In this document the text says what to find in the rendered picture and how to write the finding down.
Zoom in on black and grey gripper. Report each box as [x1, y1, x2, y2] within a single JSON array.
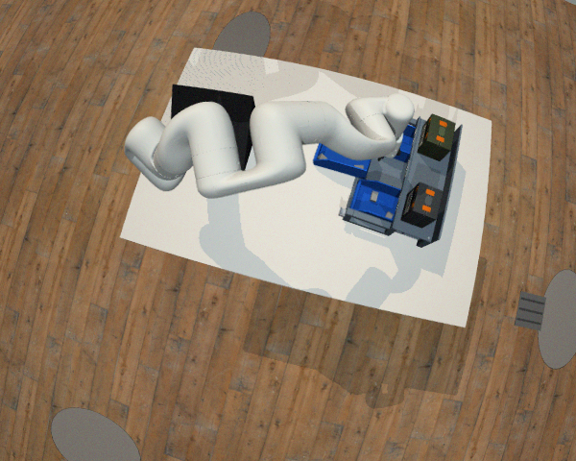
[[377, 134, 403, 161]]

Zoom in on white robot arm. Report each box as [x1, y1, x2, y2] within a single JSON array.
[[124, 93, 415, 199]]

